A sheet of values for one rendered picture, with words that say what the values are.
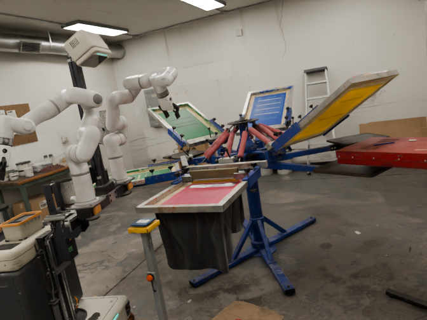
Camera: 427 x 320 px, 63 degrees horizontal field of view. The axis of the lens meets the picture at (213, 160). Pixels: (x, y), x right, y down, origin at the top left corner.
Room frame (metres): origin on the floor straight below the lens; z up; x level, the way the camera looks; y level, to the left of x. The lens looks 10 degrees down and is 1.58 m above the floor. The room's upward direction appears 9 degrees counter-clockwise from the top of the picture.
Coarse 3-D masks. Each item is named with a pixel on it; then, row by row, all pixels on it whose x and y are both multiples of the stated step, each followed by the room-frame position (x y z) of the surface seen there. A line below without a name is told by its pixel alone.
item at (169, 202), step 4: (192, 184) 2.58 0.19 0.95; (196, 184) 2.56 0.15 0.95; (200, 184) 2.54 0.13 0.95; (204, 184) 2.52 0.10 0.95; (208, 184) 2.50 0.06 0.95; (192, 188) 2.46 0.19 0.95; (196, 188) 2.44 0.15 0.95; (200, 188) 2.42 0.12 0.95; (204, 188) 2.41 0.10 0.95; (180, 192) 2.39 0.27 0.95; (172, 196) 2.33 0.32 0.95; (176, 196) 2.31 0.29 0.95; (168, 200) 2.25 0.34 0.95; (172, 200) 2.23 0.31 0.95; (160, 204) 2.17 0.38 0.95; (164, 204) 2.16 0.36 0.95; (168, 204) 2.14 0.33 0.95
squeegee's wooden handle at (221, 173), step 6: (222, 168) 2.48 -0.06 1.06; (228, 168) 2.45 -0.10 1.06; (234, 168) 2.42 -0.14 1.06; (192, 174) 2.56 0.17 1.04; (198, 174) 2.54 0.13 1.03; (204, 174) 2.52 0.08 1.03; (210, 174) 2.50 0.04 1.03; (216, 174) 2.48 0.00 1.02; (222, 174) 2.46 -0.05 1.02; (228, 174) 2.44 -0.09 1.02
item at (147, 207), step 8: (184, 184) 2.61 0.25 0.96; (240, 184) 2.22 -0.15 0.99; (160, 192) 2.35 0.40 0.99; (168, 192) 2.39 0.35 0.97; (232, 192) 2.06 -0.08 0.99; (240, 192) 2.13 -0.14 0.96; (152, 200) 2.20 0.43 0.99; (160, 200) 2.28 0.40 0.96; (224, 200) 1.93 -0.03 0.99; (232, 200) 1.98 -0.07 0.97; (136, 208) 2.07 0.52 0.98; (144, 208) 2.05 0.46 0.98; (152, 208) 2.03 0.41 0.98; (160, 208) 2.00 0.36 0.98; (168, 208) 1.98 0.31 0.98; (176, 208) 1.96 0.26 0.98; (184, 208) 1.94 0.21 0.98; (192, 208) 1.92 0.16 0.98; (200, 208) 1.90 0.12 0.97; (208, 208) 1.88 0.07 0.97; (216, 208) 1.86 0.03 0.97; (224, 208) 1.86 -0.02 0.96
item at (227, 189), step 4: (240, 180) 2.46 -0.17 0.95; (236, 184) 2.37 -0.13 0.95; (208, 188) 2.39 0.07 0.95; (212, 188) 2.37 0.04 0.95; (216, 188) 2.35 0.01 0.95; (220, 188) 2.34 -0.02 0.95; (224, 188) 2.32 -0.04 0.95; (228, 188) 2.30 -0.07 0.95; (232, 188) 2.29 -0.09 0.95; (224, 192) 2.21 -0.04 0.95; (228, 192) 2.20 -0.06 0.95; (220, 196) 2.14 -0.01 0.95; (224, 196) 2.12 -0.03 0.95; (200, 200) 2.13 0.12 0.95; (204, 200) 2.11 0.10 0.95; (208, 200) 2.10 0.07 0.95; (212, 200) 2.08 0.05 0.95; (216, 200) 2.07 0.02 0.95; (220, 200) 2.06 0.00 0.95
